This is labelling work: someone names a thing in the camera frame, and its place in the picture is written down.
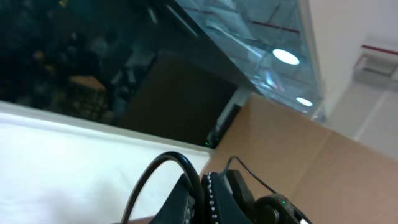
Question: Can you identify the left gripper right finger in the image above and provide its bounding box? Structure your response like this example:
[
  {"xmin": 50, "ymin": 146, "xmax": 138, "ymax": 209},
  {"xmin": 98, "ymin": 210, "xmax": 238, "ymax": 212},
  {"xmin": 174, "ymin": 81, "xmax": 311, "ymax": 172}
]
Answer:
[{"xmin": 201, "ymin": 172, "xmax": 252, "ymax": 224}]

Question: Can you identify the black usb cable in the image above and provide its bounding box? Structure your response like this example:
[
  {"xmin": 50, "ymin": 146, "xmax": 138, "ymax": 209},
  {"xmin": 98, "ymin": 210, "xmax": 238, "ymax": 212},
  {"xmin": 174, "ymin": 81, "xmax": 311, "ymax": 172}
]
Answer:
[{"xmin": 120, "ymin": 151, "xmax": 205, "ymax": 224}]

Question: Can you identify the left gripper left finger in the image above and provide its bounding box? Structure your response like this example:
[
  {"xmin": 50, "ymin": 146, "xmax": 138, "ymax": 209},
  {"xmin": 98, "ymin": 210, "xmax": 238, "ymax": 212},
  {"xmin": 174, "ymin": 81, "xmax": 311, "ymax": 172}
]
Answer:
[{"xmin": 149, "ymin": 175, "xmax": 195, "ymax": 224}]

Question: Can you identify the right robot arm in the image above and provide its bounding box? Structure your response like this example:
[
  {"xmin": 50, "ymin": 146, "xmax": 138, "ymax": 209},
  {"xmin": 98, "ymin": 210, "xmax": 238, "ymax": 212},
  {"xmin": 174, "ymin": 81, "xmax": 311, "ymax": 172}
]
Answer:
[{"xmin": 220, "ymin": 156, "xmax": 312, "ymax": 224}]

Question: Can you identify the cardboard box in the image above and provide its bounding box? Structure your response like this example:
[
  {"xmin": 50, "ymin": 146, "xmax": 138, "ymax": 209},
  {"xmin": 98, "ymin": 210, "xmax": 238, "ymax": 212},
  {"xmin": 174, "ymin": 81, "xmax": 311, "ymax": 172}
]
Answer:
[{"xmin": 205, "ymin": 95, "xmax": 397, "ymax": 224}]

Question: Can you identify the dark glass window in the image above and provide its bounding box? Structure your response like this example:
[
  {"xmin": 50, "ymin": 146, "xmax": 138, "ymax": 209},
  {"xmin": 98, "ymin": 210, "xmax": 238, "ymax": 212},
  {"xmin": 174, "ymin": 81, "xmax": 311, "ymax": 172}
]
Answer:
[{"xmin": 1, "ymin": 0, "xmax": 322, "ymax": 148}]

